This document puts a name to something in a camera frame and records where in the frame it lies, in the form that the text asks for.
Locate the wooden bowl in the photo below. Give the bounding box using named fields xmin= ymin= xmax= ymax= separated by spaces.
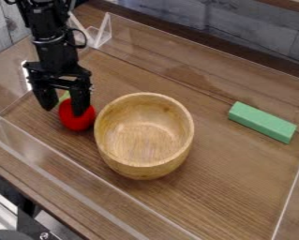
xmin=94 ymin=92 xmax=194 ymax=180

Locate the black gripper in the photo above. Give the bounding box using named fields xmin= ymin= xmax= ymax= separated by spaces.
xmin=23 ymin=32 xmax=91 ymax=116

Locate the red plush fruit green leaf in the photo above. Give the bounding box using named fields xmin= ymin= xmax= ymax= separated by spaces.
xmin=58 ymin=91 xmax=97 ymax=131

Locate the clear acrylic tray enclosure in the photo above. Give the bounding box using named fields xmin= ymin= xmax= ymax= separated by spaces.
xmin=0 ymin=11 xmax=299 ymax=240

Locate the green rectangular block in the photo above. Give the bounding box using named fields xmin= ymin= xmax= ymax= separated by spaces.
xmin=229 ymin=101 xmax=297 ymax=144

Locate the black camera mount with cable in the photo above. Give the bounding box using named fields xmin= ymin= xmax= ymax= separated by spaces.
xmin=0 ymin=205 xmax=74 ymax=240

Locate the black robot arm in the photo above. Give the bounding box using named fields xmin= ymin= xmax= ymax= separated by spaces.
xmin=4 ymin=0 xmax=91 ymax=116

